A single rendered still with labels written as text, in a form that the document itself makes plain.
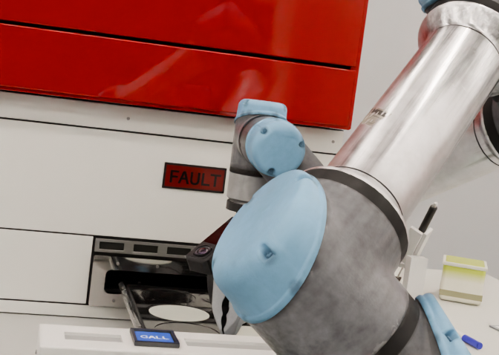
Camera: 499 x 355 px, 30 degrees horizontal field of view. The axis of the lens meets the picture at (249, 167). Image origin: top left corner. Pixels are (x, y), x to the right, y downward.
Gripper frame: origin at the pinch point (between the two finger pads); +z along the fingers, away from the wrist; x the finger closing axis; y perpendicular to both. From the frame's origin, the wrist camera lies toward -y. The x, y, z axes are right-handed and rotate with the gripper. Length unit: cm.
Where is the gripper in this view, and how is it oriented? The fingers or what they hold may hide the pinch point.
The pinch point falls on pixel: (224, 333)
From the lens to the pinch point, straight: 142.7
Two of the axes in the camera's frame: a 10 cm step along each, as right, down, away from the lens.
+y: 6.6, 0.1, 7.5
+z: -1.3, 9.9, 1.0
